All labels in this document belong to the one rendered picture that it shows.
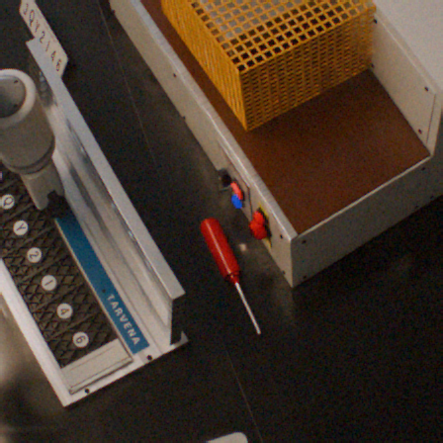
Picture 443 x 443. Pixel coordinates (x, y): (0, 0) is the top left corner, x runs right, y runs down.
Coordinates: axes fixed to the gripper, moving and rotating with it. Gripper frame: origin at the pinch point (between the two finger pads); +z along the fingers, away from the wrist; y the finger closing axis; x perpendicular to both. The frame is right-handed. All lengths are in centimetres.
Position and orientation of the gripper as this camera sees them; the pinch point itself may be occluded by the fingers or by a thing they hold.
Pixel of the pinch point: (48, 190)
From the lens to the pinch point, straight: 180.0
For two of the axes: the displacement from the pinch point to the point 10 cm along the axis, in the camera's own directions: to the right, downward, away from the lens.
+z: 0.7, 3.6, 9.3
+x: 8.6, -4.9, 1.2
